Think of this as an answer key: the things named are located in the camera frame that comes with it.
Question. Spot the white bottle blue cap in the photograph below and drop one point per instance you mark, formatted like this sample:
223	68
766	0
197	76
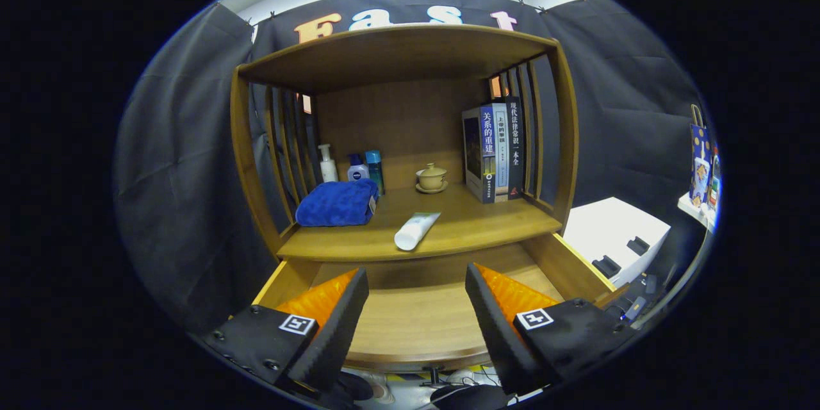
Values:
357	172

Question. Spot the white tube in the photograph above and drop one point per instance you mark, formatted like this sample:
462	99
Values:
413	234

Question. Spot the blue towel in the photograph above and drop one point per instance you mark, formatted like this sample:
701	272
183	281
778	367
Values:
336	205

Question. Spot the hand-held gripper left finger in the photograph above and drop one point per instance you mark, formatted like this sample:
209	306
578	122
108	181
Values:
333	333

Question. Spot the blue spine book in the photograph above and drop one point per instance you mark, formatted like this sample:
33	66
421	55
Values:
488	141

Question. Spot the light spine book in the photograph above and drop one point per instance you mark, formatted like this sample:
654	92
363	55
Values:
501	154

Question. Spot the wooden cabinet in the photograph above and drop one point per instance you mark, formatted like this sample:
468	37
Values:
397	51

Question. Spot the black backdrop cloth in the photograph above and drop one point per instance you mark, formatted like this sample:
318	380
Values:
179	141

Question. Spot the white shelf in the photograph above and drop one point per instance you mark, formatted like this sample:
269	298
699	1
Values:
698	213

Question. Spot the white pump bottle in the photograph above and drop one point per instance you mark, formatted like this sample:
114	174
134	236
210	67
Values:
328	170

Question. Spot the wooden drawer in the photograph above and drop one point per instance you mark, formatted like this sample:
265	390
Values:
410	320

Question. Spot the blue dotted gift bag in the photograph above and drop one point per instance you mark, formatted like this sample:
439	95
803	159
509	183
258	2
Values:
699	166

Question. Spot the black power adapter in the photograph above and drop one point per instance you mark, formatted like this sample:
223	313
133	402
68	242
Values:
640	302

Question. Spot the black spine book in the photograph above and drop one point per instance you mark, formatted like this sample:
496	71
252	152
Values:
514	141

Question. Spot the wooden countertop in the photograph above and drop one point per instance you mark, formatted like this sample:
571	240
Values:
474	218

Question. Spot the beige lidded teacup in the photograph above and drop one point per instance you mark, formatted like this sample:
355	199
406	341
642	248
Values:
432	176

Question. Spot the white shoe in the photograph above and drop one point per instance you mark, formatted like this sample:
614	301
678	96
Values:
383	391
461	376

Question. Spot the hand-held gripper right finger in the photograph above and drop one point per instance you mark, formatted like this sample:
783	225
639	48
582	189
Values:
496	333

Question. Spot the beige saucer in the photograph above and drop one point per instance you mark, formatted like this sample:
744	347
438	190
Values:
432	190

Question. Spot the white side cabinet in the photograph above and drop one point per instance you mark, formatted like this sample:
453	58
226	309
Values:
608	224

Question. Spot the small colourful bottle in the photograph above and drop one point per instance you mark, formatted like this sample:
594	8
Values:
714	182

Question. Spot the teal bottle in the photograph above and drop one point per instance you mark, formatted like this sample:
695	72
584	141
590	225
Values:
375	170

